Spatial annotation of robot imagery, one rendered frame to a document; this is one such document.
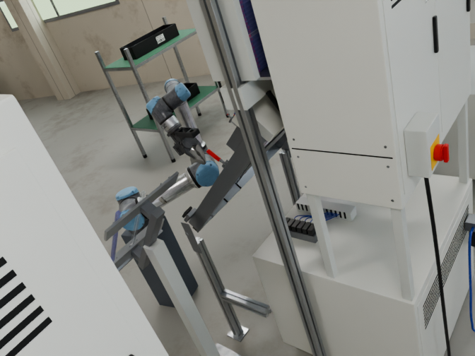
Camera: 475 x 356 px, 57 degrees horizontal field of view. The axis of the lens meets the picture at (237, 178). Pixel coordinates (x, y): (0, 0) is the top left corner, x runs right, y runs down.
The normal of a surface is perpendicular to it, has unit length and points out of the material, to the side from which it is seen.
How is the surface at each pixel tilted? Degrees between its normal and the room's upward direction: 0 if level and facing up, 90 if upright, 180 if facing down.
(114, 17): 90
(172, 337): 0
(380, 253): 0
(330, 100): 90
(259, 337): 0
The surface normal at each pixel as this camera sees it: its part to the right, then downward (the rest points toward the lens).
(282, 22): -0.57, 0.57
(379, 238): -0.29, -0.81
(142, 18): -0.40, 0.58
